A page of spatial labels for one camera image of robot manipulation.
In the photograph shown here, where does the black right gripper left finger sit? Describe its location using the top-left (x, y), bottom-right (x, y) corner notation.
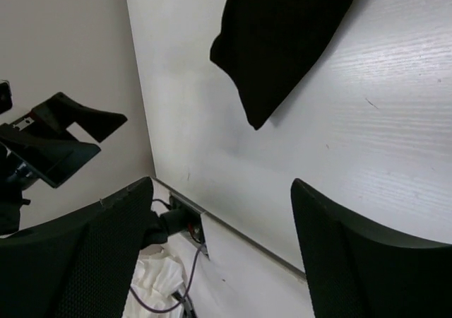
top-left (1, 177), bottom-right (153, 317)

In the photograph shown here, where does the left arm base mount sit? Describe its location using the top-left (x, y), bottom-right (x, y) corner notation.
top-left (141, 189), bottom-right (208, 257)

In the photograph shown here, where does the crumpled white cloth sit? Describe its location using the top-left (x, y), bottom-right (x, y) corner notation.
top-left (122, 245), bottom-right (194, 317)

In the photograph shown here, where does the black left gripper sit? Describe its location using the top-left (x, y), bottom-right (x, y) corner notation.
top-left (1, 92), bottom-right (127, 233)

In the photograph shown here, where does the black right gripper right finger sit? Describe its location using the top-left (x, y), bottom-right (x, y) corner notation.
top-left (291, 179), bottom-right (451, 317)

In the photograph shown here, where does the black skirt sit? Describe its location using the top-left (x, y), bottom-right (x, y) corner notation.
top-left (210, 0), bottom-right (354, 130)

